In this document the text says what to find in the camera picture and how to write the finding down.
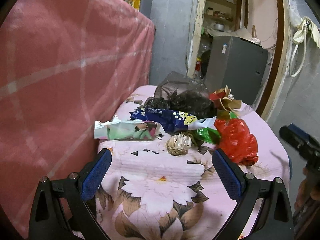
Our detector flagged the black plastic bag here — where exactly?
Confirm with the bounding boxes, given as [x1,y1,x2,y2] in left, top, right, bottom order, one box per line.
[144,72,217,119]

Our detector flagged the grey washing machine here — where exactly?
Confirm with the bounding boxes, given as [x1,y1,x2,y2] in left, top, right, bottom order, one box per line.
[204,36,268,105]

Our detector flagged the blue snack bag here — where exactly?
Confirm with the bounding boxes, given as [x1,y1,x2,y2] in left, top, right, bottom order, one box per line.
[130,107,216,133]

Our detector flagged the green floral wrapper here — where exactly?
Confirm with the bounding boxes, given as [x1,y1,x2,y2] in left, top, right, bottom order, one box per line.
[94,116,165,141]

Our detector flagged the red plastic bag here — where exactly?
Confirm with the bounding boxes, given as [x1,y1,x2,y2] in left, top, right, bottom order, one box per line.
[214,119,259,166]

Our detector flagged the green tube white cap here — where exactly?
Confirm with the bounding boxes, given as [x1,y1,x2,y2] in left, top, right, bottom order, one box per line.
[193,128,220,145]

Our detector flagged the red plaid cloth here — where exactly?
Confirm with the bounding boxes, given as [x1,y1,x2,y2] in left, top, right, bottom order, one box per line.
[1,0,155,237]

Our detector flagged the white red sack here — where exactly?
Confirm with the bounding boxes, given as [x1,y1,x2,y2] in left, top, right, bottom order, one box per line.
[194,57,202,79]

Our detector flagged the wooden storage shelf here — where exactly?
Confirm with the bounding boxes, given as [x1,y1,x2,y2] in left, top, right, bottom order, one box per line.
[202,0,244,38]

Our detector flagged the cream rubber gloves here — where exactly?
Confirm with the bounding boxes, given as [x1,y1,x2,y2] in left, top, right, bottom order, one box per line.
[293,16,320,48]

